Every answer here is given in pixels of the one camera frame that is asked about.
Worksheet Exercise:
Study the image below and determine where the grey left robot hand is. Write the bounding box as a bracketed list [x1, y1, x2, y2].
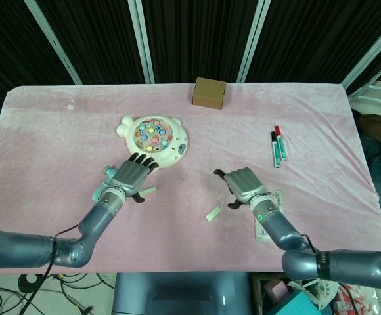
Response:
[110, 153, 160, 204]

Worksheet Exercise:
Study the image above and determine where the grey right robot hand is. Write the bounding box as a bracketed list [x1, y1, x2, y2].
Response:
[213, 167, 267, 209]

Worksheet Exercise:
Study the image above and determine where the white fishing game toy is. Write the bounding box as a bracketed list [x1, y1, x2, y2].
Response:
[116, 114, 192, 169]

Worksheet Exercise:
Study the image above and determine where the black cap whiteboard marker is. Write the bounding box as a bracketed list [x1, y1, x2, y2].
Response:
[269, 131, 282, 169]

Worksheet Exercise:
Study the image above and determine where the red cap whiteboard marker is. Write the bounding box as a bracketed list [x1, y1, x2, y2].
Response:
[274, 125, 288, 163]

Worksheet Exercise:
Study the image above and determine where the pink plush tablecloth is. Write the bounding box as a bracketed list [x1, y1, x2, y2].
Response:
[0, 83, 381, 275]

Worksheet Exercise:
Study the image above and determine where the brown cardboard box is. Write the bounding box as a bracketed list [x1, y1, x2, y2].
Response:
[191, 77, 227, 110]

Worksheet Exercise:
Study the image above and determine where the pink box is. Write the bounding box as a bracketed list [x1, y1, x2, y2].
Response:
[263, 278, 290, 299]

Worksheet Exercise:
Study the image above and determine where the blue-grey robot torso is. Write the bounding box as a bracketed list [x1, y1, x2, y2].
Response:
[111, 272, 253, 315]

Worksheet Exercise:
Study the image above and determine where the teal box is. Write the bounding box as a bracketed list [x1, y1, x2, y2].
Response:
[268, 289, 322, 315]

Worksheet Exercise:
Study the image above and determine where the white floral plastic bag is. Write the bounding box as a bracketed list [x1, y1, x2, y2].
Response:
[288, 279, 340, 311]

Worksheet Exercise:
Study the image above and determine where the white metal rack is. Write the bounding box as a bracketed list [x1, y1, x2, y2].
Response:
[347, 79, 381, 118]

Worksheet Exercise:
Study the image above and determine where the red white plastic bag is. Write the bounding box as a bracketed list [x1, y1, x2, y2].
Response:
[334, 282, 376, 315]

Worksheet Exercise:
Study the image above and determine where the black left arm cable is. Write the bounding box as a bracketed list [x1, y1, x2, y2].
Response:
[22, 223, 80, 315]

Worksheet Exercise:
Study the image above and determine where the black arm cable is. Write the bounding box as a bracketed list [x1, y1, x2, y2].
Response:
[300, 233, 319, 255]
[22, 223, 80, 315]

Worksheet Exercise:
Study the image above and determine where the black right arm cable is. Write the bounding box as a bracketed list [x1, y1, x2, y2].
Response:
[300, 233, 319, 255]

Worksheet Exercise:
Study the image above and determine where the white divider post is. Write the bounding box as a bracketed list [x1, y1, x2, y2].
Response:
[235, 0, 273, 83]
[127, 0, 156, 84]
[340, 12, 381, 96]
[24, 0, 83, 86]

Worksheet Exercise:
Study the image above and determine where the coiled black floor cable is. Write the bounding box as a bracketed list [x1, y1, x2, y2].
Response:
[17, 273, 45, 293]

